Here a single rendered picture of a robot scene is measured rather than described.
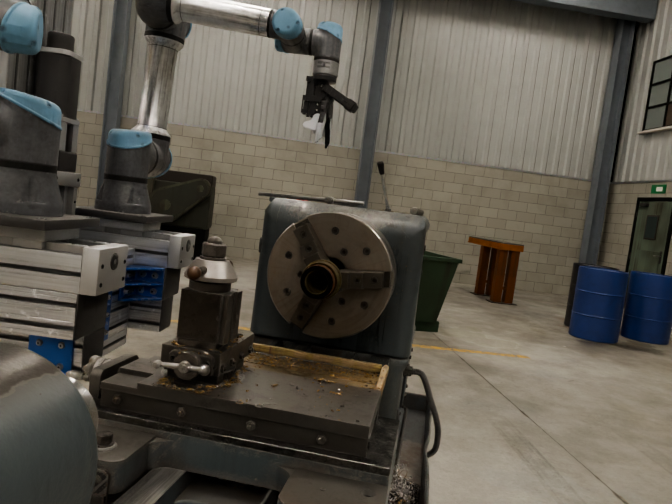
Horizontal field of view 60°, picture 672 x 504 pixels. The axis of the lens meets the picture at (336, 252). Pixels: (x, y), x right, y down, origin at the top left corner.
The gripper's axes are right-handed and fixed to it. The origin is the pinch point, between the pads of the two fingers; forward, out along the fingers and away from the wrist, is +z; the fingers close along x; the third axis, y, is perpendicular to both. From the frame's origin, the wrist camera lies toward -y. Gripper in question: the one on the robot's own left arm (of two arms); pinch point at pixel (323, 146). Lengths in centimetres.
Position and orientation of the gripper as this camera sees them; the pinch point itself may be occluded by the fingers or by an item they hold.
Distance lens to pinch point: 175.9
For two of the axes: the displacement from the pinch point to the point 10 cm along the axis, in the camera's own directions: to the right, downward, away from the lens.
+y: -9.8, -1.4, 1.7
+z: -1.2, 9.9, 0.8
